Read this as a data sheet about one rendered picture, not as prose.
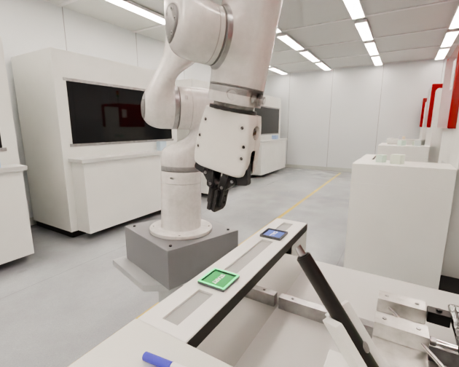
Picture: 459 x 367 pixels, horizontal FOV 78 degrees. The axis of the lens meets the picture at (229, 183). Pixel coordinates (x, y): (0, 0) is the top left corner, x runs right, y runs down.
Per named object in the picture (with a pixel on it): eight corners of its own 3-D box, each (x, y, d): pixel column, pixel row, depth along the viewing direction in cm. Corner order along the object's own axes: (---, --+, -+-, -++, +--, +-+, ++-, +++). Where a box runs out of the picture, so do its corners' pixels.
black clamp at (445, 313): (448, 321, 53) (450, 309, 52) (449, 328, 51) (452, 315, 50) (425, 315, 54) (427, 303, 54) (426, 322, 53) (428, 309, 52)
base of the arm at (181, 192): (136, 229, 87) (135, 169, 84) (183, 216, 102) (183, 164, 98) (178, 245, 75) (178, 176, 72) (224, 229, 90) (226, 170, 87)
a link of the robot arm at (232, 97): (275, 95, 45) (270, 113, 46) (228, 87, 49) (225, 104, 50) (250, 89, 38) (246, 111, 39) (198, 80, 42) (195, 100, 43)
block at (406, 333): (426, 340, 48) (428, 325, 48) (428, 354, 46) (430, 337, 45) (374, 324, 52) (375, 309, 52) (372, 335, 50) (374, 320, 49)
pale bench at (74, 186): (191, 204, 456) (187, 73, 417) (85, 244, 305) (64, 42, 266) (143, 196, 511) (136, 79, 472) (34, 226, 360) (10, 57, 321)
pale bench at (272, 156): (286, 170, 826) (289, 97, 786) (260, 179, 675) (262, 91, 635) (253, 167, 880) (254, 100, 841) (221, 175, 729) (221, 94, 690)
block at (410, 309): (423, 314, 55) (425, 300, 55) (425, 325, 52) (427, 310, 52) (377, 301, 59) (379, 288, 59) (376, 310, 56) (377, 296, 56)
